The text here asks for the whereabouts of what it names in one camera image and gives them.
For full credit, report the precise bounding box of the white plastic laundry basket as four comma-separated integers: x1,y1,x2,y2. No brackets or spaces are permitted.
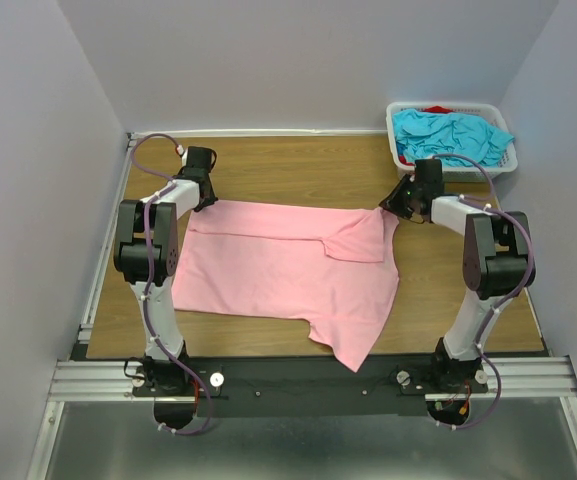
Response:
386,101,518,182

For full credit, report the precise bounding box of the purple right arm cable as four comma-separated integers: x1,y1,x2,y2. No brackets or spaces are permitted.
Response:
432,153,532,431

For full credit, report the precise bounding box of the turquoise t shirt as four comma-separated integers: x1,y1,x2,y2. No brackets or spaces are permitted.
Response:
392,109,514,168

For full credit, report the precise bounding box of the pink t shirt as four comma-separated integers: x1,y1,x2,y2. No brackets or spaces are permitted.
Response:
172,200,399,372

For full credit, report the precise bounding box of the aluminium front frame rail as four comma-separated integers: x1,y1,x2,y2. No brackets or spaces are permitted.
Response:
48,355,577,402

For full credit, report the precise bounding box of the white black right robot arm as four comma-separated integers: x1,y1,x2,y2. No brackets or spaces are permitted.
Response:
380,154,536,392

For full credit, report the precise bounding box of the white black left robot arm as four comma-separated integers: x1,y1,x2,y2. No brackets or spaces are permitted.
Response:
113,144,217,395

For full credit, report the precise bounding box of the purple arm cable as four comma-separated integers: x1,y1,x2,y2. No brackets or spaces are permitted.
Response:
130,132,214,437
432,153,532,431

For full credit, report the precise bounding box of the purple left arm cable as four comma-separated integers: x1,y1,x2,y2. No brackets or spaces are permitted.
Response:
130,132,214,437

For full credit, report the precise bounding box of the red t shirt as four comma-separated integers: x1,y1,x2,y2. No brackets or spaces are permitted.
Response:
421,105,453,114

